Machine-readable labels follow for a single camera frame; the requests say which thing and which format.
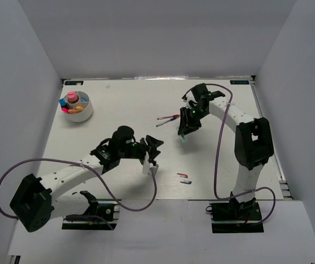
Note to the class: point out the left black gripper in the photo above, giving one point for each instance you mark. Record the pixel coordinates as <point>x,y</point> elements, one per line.
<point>152,151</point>

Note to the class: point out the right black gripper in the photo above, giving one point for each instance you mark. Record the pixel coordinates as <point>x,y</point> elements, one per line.
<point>187,125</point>

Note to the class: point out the green eraser case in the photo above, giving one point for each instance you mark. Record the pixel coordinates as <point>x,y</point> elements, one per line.
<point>182,138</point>

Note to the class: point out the red pen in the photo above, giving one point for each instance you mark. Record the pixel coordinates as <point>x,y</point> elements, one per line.
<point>169,117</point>

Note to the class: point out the orange pink highlighter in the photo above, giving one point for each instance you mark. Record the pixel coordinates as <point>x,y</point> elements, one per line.
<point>73,111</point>

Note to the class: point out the pink glue bottle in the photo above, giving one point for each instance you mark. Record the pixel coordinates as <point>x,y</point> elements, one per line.
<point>72,97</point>

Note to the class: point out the pink black highlighter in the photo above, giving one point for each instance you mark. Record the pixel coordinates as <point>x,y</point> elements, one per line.
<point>66,110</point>

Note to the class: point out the black blue highlighter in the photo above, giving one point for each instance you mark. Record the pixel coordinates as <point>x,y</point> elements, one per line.
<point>62,102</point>

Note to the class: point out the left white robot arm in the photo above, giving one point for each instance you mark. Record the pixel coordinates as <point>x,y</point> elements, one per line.
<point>40,199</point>

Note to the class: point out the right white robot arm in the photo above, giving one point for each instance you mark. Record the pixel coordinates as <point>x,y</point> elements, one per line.
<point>253,144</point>

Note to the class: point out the blue pen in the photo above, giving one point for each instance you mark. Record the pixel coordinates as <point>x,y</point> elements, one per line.
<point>167,121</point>

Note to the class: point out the blue label sticker right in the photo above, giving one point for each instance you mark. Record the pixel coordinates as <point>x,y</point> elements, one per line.
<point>239,82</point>

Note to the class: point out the blue label sticker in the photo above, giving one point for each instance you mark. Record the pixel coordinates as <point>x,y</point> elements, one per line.
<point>73,82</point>
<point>239,82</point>

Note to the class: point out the white round organizer container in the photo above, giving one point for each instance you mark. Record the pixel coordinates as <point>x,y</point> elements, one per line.
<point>81,116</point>

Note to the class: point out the blue label sticker left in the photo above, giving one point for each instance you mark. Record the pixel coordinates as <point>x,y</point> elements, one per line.
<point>73,82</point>

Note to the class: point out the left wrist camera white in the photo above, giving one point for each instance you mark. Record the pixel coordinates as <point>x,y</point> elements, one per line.
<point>149,168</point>

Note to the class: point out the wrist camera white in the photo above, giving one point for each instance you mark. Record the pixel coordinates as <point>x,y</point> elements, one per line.
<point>149,168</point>
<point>188,101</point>

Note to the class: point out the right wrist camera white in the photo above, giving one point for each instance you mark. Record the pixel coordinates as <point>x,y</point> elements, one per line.
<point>188,101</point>

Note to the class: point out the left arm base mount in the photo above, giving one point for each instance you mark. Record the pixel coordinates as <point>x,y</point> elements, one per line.
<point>101,215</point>

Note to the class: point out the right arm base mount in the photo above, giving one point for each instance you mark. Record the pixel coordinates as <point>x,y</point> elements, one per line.
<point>224,220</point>

